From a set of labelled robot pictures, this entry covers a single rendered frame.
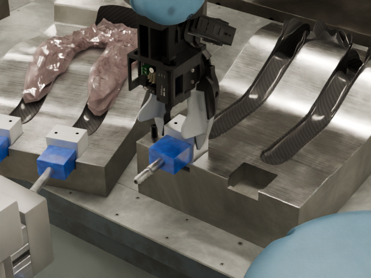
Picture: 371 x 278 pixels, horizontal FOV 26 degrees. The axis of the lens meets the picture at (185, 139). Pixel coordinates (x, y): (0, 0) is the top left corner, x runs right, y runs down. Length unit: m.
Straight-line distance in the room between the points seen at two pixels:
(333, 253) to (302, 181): 0.68
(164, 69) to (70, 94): 0.36
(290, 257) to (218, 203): 0.71
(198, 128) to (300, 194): 0.16
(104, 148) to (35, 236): 0.34
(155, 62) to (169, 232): 0.26
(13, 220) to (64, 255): 0.93
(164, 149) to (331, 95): 0.30
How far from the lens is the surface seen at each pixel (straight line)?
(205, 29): 1.01
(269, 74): 1.28
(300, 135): 1.18
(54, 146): 1.17
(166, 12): 0.75
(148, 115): 1.07
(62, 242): 1.35
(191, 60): 0.98
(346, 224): 0.40
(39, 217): 0.87
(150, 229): 1.12
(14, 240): 0.45
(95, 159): 1.16
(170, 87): 0.98
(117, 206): 1.16
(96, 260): 1.31
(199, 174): 1.09
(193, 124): 1.03
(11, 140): 1.21
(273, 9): 1.79
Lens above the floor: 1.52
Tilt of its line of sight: 33 degrees down
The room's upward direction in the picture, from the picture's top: straight up
